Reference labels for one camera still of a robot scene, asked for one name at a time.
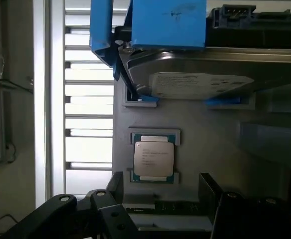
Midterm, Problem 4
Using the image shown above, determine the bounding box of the silver CPU with green edge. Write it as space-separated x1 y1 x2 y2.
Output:
131 132 176 185

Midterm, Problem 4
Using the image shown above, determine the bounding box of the black RAM stick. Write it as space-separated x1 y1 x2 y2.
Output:
124 198 212 214

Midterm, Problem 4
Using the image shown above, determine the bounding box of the grey parts rack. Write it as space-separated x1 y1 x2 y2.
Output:
112 79 291 239

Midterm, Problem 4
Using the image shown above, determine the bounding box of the metal slat table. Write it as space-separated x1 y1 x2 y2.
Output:
44 0 116 200

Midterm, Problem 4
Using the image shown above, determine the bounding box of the grey hard disk with label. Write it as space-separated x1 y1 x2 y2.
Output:
115 6 291 101

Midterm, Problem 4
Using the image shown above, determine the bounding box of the grey cabinet with glass door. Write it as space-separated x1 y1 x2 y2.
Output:
0 0 35 168

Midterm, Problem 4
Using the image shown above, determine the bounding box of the blue plastic disk carrier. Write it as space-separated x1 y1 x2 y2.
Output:
89 0 241 106

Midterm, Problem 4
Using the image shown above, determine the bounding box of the thin black cable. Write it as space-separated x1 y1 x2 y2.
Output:
5 142 17 164

